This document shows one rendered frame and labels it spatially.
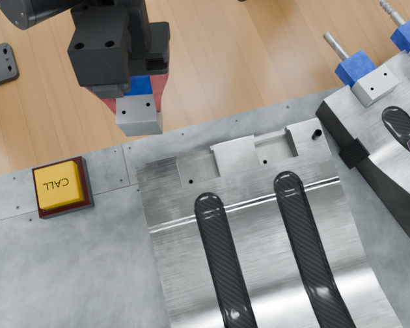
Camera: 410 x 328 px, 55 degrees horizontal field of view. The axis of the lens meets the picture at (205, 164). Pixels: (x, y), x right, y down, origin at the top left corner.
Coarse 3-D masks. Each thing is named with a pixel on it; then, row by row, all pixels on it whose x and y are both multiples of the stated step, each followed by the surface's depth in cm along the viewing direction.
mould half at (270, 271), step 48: (240, 144) 53; (144, 192) 52; (192, 192) 52; (240, 192) 52; (336, 192) 52; (192, 240) 51; (240, 240) 50; (288, 240) 50; (336, 240) 50; (192, 288) 49; (288, 288) 49
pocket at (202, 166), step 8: (200, 152) 55; (208, 152) 55; (176, 160) 54; (184, 160) 55; (192, 160) 56; (200, 160) 56; (208, 160) 56; (216, 160) 53; (184, 168) 56; (192, 168) 56; (200, 168) 55; (208, 168) 55; (216, 168) 55; (184, 176) 55; (192, 176) 55; (200, 176) 55; (208, 176) 55; (216, 176) 55; (184, 184) 55
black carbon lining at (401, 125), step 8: (384, 112) 58; (392, 112) 58; (400, 112) 58; (384, 120) 57; (392, 120) 58; (400, 120) 58; (408, 120) 57; (392, 128) 57; (400, 128) 57; (408, 128) 57; (400, 136) 57; (408, 136) 57
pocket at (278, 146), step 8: (264, 136) 55; (272, 136) 55; (280, 136) 56; (288, 136) 55; (256, 144) 56; (264, 144) 56; (272, 144) 56; (280, 144) 56; (288, 144) 56; (256, 152) 56; (264, 152) 56; (272, 152) 56; (280, 152) 56; (288, 152) 56; (296, 152) 53; (264, 160) 56; (272, 160) 55; (280, 160) 55
